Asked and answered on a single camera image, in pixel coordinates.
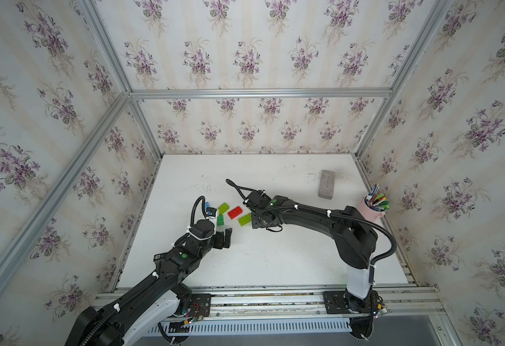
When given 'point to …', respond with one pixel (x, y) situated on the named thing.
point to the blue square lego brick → (207, 205)
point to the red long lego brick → (234, 213)
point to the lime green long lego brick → (223, 208)
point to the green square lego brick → (220, 220)
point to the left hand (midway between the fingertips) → (222, 228)
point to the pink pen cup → (369, 213)
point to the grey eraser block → (326, 185)
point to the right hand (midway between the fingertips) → (261, 222)
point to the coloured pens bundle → (377, 201)
